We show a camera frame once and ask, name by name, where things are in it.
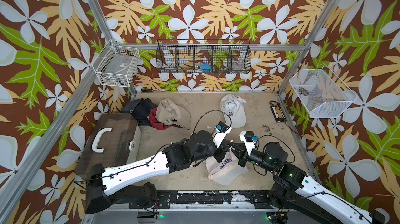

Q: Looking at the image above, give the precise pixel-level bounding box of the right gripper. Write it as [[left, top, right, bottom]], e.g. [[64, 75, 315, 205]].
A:
[[227, 143, 277, 175]]

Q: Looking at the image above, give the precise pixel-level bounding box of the cream pink baseball cap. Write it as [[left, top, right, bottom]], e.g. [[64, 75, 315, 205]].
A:
[[206, 151, 249, 185]]

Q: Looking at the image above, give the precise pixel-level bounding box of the white baseball cap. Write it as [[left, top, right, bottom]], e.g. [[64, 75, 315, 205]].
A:
[[220, 94, 246, 129]]

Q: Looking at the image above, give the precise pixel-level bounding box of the beige baseball cap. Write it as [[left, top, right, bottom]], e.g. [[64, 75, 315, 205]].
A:
[[155, 99, 191, 129]]

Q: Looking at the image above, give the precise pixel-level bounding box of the maroon baseball cap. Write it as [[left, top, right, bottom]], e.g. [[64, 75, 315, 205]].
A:
[[149, 108, 180, 131]]

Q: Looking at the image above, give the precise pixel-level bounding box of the black baseball cap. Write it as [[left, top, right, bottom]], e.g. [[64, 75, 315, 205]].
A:
[[120, 98, 157, 126]]

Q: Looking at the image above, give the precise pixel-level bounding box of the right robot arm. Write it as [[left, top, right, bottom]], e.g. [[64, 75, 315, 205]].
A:
[[232, 142, 385, 224]]

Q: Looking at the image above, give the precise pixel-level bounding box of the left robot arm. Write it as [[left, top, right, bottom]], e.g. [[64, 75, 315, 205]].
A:
[[84, 131, 233, 214]]

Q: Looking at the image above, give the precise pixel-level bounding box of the black orange device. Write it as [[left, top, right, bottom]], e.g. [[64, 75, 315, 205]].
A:
[[269, 100, 286, 123]]

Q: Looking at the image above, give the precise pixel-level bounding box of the small dark object in basket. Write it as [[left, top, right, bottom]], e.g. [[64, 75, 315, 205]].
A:
[[299, 87, 309, 96]]

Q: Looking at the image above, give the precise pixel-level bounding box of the blue object in basket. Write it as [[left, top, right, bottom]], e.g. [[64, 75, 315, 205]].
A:
[[200, 64, 212, 72]]

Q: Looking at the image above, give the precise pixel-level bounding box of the white mesh basket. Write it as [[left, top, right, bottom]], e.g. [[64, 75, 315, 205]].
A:
[[289, 65, 357, 119]]

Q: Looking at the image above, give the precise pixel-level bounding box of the brown lidded storage box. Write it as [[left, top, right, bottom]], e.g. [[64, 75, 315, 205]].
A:
[[75, 113, 142, 180]]

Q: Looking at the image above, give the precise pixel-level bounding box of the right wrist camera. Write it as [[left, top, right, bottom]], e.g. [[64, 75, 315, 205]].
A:
[[239, 131, 258, 155]]

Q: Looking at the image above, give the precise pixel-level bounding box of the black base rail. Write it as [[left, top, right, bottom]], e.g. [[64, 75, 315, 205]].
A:
[[129, 190, 287, 209]]

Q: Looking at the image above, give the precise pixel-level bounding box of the black wire basket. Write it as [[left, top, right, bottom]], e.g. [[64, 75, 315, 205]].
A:
[[155, 39, 252, 74]]

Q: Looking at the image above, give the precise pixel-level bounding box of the white wire basket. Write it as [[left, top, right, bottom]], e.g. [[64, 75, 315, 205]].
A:
[[92, 44, 140, 87]]

